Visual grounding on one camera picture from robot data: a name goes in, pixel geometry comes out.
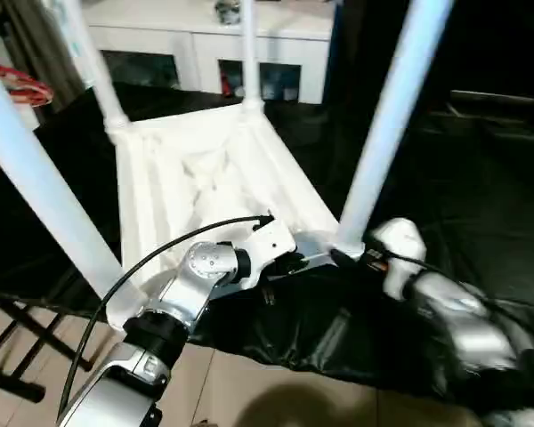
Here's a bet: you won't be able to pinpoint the white plastic table top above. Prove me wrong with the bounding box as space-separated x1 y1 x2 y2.
104 104 367 334

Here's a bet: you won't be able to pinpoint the white plastic table leg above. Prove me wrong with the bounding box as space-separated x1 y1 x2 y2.
337 0 456 251
0 52 126 300
241 0 267 116
61 0 131 135

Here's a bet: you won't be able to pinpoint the black plastic mat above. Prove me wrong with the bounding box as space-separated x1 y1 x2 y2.
0 82 534 408

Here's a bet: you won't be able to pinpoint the black flat monitor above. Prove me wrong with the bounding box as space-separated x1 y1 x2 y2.
449 88 534 113

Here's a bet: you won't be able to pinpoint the large black box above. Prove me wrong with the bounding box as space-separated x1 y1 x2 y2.
324 0 456 122

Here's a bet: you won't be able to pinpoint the white cabinet with glass doors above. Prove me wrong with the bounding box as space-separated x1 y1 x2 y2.
70 0 335 107

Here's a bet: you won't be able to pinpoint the black tangled bundle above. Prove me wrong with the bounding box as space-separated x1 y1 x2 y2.
214 0 245 23

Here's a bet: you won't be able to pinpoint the small white box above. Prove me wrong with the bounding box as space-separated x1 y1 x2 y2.
8 104 42 131

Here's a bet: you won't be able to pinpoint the grey curtain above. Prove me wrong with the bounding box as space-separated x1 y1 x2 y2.
0 0 89 113

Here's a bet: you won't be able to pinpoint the black left wrist camera cable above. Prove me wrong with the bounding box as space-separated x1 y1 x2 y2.
57 214 276 415

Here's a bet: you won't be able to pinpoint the black folding table frame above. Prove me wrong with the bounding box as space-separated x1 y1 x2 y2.
0 288 95 405

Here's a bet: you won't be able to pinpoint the red wire hangers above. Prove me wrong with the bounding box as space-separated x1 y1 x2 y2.
0 57 55 109

